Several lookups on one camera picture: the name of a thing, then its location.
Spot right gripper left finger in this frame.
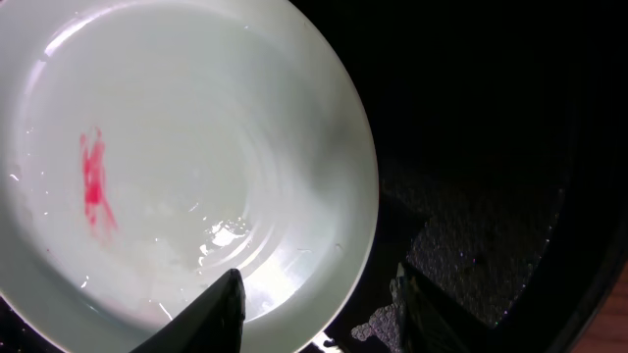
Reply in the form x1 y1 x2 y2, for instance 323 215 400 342
131 269 245 353

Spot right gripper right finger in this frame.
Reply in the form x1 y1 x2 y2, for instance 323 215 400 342
394 262 490 353

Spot pale green plate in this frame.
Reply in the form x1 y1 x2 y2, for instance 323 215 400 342
1 0 379 352

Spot round black tray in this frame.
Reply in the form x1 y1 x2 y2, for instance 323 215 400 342
0 0 628 353

